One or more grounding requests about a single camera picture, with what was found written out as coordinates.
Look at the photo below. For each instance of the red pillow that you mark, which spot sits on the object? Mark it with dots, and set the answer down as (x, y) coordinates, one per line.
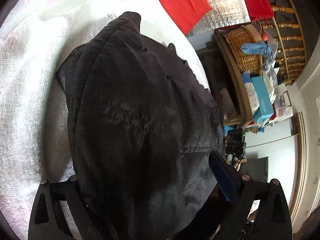
(186, 13)

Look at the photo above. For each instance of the blue cloth in basket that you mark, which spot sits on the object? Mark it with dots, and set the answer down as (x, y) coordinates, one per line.
(259, 48)

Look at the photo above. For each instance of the silver foil insulation panel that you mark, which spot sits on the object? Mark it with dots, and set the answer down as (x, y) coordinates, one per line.
(224, 13)

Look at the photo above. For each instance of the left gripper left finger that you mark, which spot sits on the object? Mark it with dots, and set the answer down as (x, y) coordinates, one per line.
(47, 220)

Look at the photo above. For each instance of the wooden stair railing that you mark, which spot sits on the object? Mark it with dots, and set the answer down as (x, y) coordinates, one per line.
(286, 27)

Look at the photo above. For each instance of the wooden side table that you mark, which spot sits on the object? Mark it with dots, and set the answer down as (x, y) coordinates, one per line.
(224, 62)

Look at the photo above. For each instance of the black quilted jacket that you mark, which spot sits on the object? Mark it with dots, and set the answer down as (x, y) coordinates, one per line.
(140, 129)

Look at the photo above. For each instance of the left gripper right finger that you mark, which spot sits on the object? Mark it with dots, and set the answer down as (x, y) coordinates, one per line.
(226, 212)

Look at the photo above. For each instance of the white bed blanket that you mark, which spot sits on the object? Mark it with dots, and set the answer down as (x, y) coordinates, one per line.
(36, 37)

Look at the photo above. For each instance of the white patterned tissue pack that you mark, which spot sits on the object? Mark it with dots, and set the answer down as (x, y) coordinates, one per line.
(252, 96)

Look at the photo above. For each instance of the light blue cardboard box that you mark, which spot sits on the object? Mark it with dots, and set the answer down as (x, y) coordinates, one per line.
(265, 110)

